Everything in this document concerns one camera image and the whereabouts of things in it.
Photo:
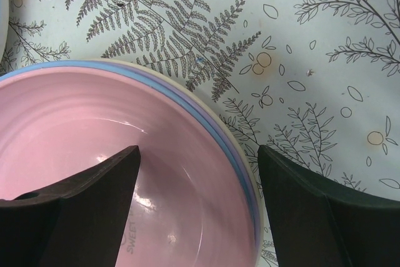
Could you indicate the pink plate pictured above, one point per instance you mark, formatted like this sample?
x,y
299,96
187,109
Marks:
x,y
188,207

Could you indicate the floral tablecloth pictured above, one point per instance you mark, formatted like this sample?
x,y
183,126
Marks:
x,y
315,80

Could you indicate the cream plate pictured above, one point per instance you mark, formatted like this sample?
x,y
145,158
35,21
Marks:
x,y
231,132

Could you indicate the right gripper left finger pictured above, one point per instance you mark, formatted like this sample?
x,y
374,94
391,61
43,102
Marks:
x,y
77,221

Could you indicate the green plate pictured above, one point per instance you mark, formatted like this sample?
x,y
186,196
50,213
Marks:
x,y
4,18

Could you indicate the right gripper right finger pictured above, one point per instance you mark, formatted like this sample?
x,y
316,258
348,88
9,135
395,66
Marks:
x,y
318,222

